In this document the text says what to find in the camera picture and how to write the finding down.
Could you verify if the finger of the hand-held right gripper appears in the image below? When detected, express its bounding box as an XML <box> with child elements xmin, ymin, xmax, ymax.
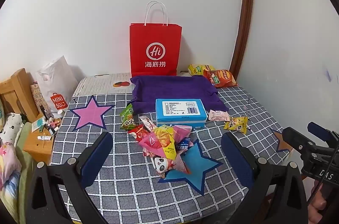
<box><xmin>307</xmin><ymin>122</ymin><xmax>339</xmax><ymax>146</ymax></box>
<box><xmin>281</xmin><ymin>127</ymin><xmax>322</xmax><ymax>158</ymax></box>

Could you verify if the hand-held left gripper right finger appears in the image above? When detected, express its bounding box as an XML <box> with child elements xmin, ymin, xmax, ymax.
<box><xmin>221</xmin><ymin>131</ymin><xmax>309</xmax><ymax>224</ymax></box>

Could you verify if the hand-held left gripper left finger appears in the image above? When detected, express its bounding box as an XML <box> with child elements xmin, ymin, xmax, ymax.
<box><xmin>26</xmin><ymin>131</ymin><xmax>114</xmax><ymax>224</ymax></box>

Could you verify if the small yellow snack packet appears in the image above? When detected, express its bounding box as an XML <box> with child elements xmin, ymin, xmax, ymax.
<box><xmin>224</xmin><ymin>116</ymin><xmax>249</xmax><ymax>134</ymax></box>

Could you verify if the small pale pink snack packet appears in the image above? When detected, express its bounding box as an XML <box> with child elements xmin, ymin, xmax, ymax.
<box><xmin>208</xmin><ymin>110</ymin><xmax>229</xmax><ymax>122</ymax></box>

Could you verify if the red snack packet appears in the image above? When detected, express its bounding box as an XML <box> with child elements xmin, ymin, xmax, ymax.
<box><xmin>128</xmin><ymin>125</ymin><xmax>149</xmax><ymax>142</ymax></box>

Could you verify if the green snack packet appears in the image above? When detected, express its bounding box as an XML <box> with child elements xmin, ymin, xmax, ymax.
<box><xmin>120</xmin><ymin>104</ymin><xmax>137</xmax><ymax>130</ymax></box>

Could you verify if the small blue snack packet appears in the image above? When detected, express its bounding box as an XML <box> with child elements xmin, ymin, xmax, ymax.
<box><xmin>177</xmin><ymin>138</ymin><xmax>195</xmax><ymax>153</ymax></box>

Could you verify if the plain pink snack packet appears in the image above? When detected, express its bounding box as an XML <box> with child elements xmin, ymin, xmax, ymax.
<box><xmin>172</xmin><ymin>126</ymin><xmax>192</xmax><ymax>141</ymax></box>

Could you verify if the blue tissue pack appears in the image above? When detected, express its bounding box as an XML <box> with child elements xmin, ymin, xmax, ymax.
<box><xmin>155</xmin><ymin>98</ymin><xmax>207</xmax><ymax>129</ymax></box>

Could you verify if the panda print snack packet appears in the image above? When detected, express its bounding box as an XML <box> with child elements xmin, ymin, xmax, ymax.
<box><xmin>151</xmin><ymin>154</ymin><xmax>191</xmax><ymax>178</ymax></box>

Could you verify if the large yellow snack packet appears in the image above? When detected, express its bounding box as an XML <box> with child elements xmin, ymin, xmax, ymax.
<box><xmin>152</xmin><ymin>126</ymin><xmax>176</xmax><ymax>158</ymax></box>

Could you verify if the purple fabric tray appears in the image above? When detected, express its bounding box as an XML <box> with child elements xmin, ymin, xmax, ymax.
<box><xmin>126</xmin><ymin>75</ymin><xmax>229</xmax><ymax>116</ymax></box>

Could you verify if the person's right hand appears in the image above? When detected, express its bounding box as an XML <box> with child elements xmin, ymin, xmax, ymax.
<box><xmin>308</xmin><ymin>183</ymin><xmax>330</xmax><ymax>224</ymax></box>

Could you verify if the brown star patch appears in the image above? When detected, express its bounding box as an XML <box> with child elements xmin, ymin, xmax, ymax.
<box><xmin>271</xmin><ymin>130</ymin><xmax>293</xmax><ymax>154</ymax></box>

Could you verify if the blue star patch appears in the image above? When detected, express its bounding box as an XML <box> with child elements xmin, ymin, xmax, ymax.
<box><xmin>158</xmin><ymin>139</ymin><xmax>223</xmax><ymax>196</ymax></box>

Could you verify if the grey checked bedsheet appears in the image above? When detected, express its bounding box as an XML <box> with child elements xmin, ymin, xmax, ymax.
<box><xmin>50</xmin><ymin>86</ymin><xmax>294</xmax><ymax>224</ymax></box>

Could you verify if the pink star patch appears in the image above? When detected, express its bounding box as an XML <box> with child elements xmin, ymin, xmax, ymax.
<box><xmin>71</xmin><ymin>95</ymin><xmax>115</xmax><ymax>131</ymax></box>

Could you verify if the pile of small cosmetics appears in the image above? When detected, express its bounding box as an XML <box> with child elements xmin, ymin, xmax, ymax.
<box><xmin>40</xmin><ymin>110</ymin><xmax>64</xmax><ymax>134</ymax></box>

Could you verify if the wooden nightstand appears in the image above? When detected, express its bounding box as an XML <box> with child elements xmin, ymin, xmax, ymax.
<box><xmin>22</xmin><ymin>113</ymin><xmax>63</xmax><ymax>165</ymax></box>

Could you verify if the teal card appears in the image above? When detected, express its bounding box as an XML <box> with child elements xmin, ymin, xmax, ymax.
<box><xmin>32</xmin><ymin>118</ymin><xmax>45</xmax><ymax>133</ymax></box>

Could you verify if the orange chips bag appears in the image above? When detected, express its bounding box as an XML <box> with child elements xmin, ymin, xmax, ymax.
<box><xmin>203</xmin><ymin>69</ymin><xmax>238</xmax><ymax>88</ymax></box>

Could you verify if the patterned gift bag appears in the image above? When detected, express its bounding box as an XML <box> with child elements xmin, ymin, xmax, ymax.
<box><xmin>30</xmin><ymin>82</ymin><xmax>52</xmax><ymax>119</ymax></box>

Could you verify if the colourful printed blanket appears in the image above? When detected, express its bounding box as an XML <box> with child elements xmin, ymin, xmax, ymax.
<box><xmin>0</xmin><ymin>142</ymin><xmax>23</xmax><ymax>198</ymax></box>

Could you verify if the white spotted pillow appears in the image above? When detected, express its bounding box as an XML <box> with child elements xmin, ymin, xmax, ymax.
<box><xmin>0</xmin><ymin>112</ymin><xmax>25</xmax><ymax>145</ymax></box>

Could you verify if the white plastic shopping bag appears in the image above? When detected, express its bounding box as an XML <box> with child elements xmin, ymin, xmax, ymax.
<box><xmin>36</xmin><ymin>55</ymin><xmax>78</xmax><ymax>119</ymax></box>

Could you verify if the yellow chips bag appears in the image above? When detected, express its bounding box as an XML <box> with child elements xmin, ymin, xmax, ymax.
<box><xmin>188</xmin><ymin>64</ymin><xmax>215</xmax><ymax>76</ymax></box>

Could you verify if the wooden headboard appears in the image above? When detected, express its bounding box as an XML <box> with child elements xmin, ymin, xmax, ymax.
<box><xmin>0</xmin><ymin>68</ymin><xmax>40</xmax><ymax>124</ymax></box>

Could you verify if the red paper bag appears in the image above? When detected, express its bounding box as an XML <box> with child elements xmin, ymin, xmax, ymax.
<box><xmin>129</xmin><ymin>1</ymin><xmax>183</xmax><ymax>77</ymax></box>

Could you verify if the brown wooden door frame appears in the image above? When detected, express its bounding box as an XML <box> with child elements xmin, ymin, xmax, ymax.
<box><xmin>234</xmin><ymin>0</ymin><xmax>255</xmax><ymax>85</ymax></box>

